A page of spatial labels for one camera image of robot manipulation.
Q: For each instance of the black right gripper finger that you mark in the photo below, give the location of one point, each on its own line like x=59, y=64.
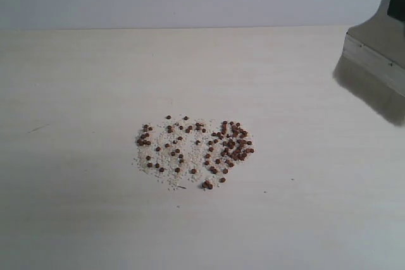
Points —
x=396, y=10

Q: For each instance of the white wooden paint brush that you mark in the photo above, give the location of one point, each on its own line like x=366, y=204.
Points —
x=371, y=65

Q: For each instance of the pile of beans and grains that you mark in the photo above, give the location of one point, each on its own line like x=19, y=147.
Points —
x=182, y=150

